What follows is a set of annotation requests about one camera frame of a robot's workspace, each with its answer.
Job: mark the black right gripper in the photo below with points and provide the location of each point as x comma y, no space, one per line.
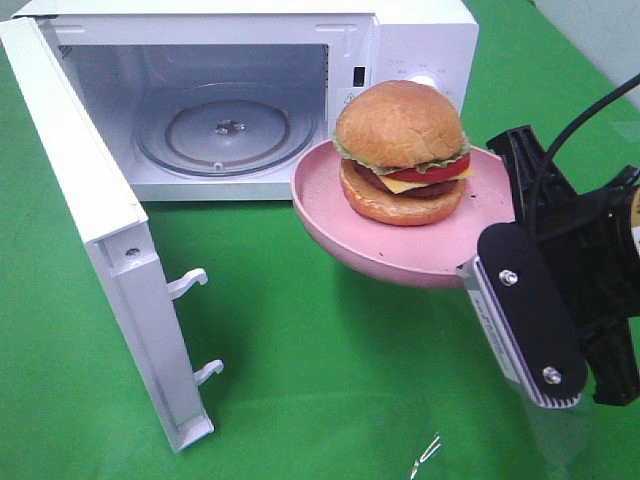
587,242

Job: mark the pink round plate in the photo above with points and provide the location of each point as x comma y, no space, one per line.
416,256

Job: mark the burger with brown bun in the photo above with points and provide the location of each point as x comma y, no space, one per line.
404,154

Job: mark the white microwave door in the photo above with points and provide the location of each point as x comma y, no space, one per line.
113,227

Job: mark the upper white microwave knob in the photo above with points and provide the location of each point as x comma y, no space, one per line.
427,79

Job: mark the lower white door latch hook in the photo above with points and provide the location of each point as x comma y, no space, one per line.
203,374

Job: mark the white door latch hook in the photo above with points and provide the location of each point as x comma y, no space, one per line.
203,374
179,287

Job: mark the upper white door latch hook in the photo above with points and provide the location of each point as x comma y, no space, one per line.
179,287

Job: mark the white microwave oven body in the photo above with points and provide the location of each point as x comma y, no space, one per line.
114,53

